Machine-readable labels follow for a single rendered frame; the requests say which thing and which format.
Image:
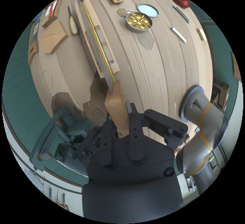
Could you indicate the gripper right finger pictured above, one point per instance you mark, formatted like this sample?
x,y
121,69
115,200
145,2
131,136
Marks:
x,y
136,139

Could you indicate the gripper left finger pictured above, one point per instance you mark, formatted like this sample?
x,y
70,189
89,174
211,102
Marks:
x,y
105,143

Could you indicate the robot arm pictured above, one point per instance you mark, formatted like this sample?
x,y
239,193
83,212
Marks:
x,y
203,101

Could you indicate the green filing vise body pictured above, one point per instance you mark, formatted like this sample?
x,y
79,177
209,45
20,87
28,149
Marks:
x,y
78,130

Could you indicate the round tin with brass screws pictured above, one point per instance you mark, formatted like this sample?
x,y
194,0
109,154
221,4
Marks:
x,y
138,22

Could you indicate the small brass block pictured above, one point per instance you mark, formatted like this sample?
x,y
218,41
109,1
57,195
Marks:
x,y
202,35

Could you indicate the wooden shelf unit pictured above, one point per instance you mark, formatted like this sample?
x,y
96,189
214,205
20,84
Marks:
x,y
220,95

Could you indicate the white metal bar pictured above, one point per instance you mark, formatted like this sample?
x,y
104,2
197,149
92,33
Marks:
x,y
179,35

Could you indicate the curved wooden block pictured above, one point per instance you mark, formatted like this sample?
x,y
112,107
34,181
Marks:
x,y
33,51

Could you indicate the plain cardboard box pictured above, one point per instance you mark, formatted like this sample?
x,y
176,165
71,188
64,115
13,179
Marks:
x,y
54,36

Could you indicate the brown wooden board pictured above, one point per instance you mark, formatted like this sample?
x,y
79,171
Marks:
x,y
236,68

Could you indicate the round tin lid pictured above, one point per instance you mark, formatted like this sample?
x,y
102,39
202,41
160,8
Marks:
x,y
147,10

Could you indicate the grey metal bar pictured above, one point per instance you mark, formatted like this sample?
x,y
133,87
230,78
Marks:
x,y
181,14

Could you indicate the blue card with label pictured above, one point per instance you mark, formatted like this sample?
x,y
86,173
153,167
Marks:
x,y
35,29

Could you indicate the cardboard box with red label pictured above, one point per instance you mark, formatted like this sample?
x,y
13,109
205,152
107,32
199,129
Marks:
x,y
51,13

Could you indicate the blue round object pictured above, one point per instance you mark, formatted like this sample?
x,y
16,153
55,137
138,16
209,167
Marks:
x,y
36,17

